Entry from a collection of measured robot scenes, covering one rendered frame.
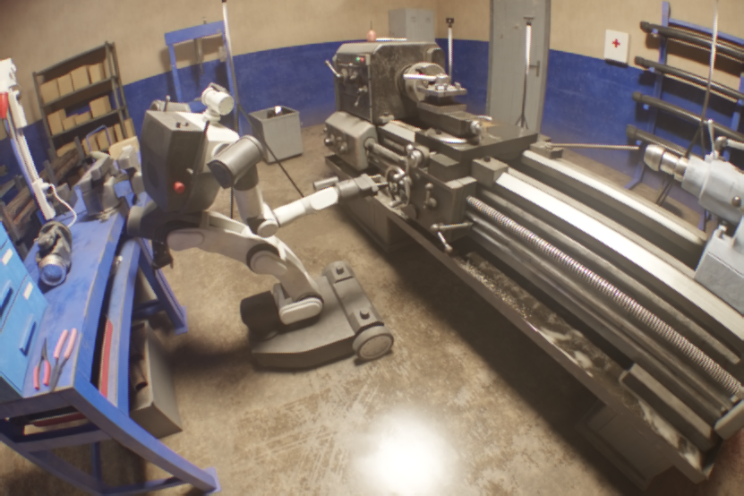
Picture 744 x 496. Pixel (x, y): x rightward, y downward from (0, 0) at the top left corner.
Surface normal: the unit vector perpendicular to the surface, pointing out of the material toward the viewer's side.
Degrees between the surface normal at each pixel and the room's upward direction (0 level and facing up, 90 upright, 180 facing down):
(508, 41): 90
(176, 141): 108
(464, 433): 0
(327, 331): 0
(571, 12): 90
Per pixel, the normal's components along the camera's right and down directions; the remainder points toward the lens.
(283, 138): 0.57, 0.41
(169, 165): 0.83, 0.48
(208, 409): -0.04, -0.85
